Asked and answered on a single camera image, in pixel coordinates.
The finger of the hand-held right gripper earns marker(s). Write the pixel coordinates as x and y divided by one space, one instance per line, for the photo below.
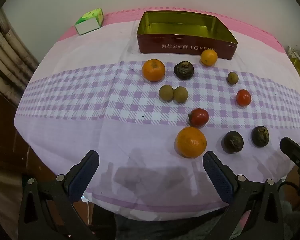
293 150

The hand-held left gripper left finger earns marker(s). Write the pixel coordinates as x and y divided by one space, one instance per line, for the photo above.
83 177

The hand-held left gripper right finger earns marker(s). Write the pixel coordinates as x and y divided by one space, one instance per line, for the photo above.
217 177

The dark brown water chestnut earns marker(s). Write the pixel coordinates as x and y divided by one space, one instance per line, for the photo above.
233 142
260 136
184 70

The large orange tangerine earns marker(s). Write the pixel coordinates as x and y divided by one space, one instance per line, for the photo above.
190 142

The red cherry tomato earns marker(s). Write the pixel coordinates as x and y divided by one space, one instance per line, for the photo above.
198 117
243 97

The brown longan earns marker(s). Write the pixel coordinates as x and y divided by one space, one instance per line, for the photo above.
165 93
181 94
232 78

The small yellow-orange tangerine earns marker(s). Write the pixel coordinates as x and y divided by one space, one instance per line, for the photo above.
209 57

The deep orange tangerine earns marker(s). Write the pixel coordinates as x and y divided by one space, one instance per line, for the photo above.
153 70

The red rectangular tin box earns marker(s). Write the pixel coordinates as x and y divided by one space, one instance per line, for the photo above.
185 46

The pink purple checked tablecloth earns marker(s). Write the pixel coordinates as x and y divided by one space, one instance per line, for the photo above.
90 120

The patterned wrapper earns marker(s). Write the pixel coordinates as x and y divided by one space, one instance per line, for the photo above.
293 52

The dark grey clothing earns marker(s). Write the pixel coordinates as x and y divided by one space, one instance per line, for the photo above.
165 227

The dark wooden cabinet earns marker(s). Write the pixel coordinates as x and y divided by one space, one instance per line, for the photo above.
7 135

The beige patterned curtain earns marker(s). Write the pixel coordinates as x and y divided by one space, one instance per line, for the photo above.
5 55

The green and white tissue box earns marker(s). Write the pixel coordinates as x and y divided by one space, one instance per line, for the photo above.
87 26

